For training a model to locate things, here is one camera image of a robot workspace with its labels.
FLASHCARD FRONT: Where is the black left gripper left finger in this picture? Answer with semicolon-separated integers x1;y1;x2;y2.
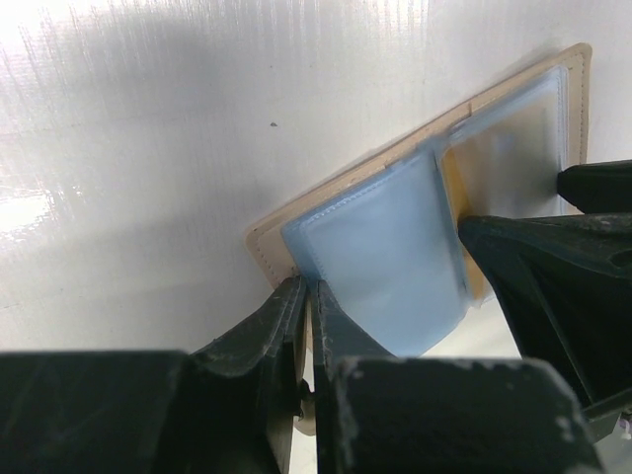
1;277;308;473

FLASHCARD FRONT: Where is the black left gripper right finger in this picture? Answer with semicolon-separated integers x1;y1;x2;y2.
311;281;603;473

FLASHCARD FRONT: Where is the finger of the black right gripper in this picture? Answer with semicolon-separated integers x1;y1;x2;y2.
557;160;632;212
458;213;631;410

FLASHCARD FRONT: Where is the gold credit card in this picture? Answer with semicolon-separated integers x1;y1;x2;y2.
440;147;489;305

